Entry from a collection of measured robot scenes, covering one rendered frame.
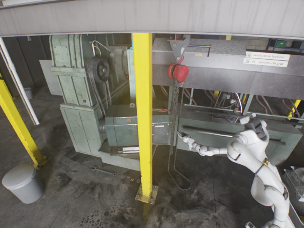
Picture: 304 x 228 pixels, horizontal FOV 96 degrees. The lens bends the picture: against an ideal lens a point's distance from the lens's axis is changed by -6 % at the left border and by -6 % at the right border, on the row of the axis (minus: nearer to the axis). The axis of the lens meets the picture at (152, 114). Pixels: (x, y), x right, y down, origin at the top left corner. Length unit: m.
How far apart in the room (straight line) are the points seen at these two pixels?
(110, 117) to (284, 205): 1.56
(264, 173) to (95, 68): 1.68
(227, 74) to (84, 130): 1.98
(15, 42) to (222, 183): 6.13
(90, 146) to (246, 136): 2.00
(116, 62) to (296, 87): 2.15
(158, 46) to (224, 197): 1.98
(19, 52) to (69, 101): 4.05
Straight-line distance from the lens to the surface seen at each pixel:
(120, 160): 2.13
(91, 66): 1.75
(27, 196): 2.27
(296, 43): 7.26
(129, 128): 1.69
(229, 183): 2.27
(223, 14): 0.96
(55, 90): 5.13
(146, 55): 0.95
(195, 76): 1.92
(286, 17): 1.04
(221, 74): 1.94
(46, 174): 2.56
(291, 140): 2.60
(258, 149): 1.23
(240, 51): 1.95
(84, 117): 2.08
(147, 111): 1.09
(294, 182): 2.67
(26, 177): 2.10
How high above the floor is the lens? 1.72
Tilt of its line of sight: 31 degrees down
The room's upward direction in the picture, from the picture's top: straight up
